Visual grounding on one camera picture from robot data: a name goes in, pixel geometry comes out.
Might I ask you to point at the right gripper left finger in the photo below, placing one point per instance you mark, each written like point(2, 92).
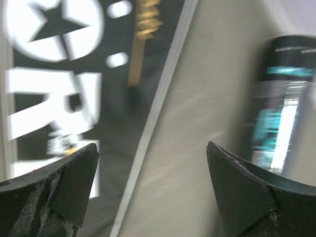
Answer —
point(50, 201)

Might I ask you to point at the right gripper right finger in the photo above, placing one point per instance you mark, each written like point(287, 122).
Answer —
point(254, 202)

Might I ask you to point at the black shuttlecock tube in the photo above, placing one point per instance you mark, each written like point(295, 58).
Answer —
point(280, 98)

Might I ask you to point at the black racket bag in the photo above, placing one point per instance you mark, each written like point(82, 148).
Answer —
point(75, 72)

